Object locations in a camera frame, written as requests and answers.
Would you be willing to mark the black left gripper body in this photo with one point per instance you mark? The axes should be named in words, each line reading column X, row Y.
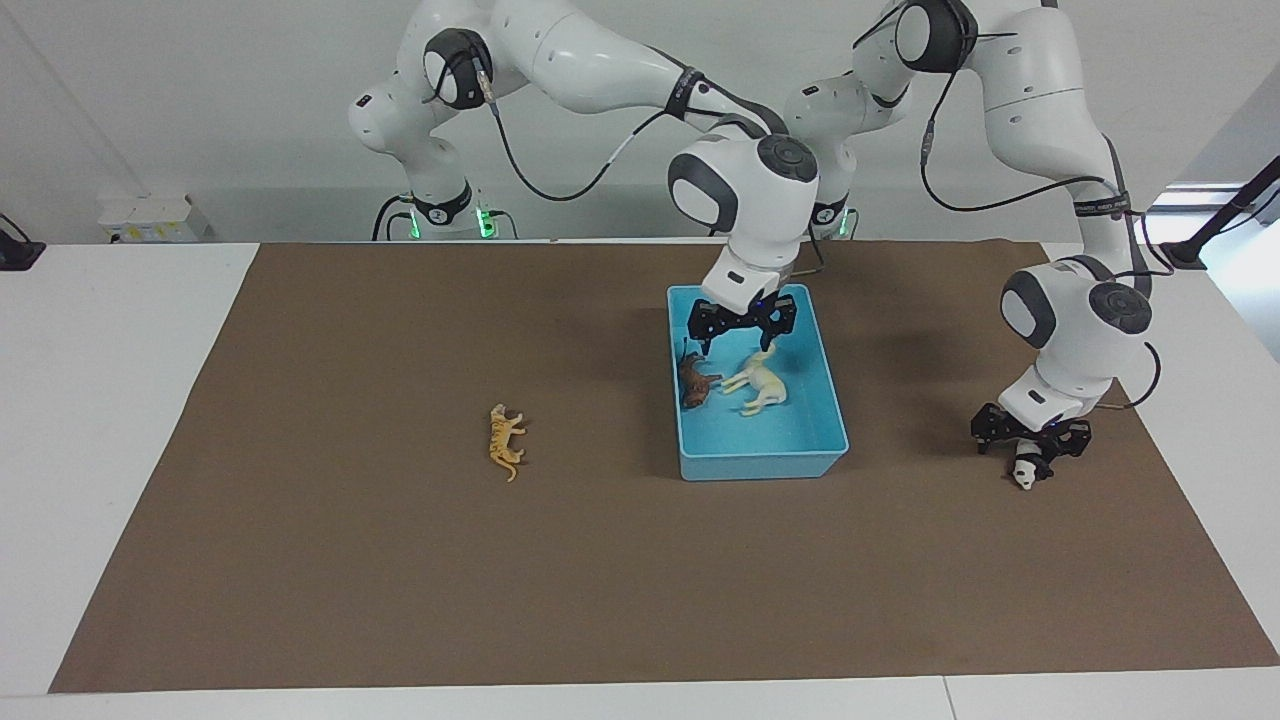
column 1025, row 425

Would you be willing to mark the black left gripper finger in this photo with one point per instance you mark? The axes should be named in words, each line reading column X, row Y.
column 1070, row 446
column 983, row 440

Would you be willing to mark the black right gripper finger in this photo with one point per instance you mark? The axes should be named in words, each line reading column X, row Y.
column 778, row 332
column 701, row 338

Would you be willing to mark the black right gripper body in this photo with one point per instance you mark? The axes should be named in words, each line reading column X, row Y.
column 742, row 315

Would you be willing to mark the brown lion toy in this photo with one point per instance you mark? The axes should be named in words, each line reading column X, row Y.
column 692, row 380

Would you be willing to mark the black and white panda toy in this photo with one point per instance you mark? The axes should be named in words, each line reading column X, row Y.
column 1028, row 472

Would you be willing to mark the cream horse toy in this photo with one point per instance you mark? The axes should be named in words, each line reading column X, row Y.
column 765, row 385

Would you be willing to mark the orange striped tiger toy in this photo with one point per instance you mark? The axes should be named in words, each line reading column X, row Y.
column 503, row 440

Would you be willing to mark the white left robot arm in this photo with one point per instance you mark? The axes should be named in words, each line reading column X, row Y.
column 1040, row 80

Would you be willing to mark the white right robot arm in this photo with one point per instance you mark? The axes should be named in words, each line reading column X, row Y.
column 600, row 55

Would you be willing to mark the light blue plastic storage box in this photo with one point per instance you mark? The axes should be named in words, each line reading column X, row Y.
column 800, row 440

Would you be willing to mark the white power strip box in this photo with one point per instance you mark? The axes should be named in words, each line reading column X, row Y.
column 150, row 220

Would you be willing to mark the brown table mat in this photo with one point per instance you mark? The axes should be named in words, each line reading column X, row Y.
column 500, row 580

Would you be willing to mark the black table clamp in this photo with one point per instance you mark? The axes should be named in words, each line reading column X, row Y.
column 18, row 252

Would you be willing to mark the black camera stand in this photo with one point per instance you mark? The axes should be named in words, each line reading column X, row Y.
column 1215, row 215

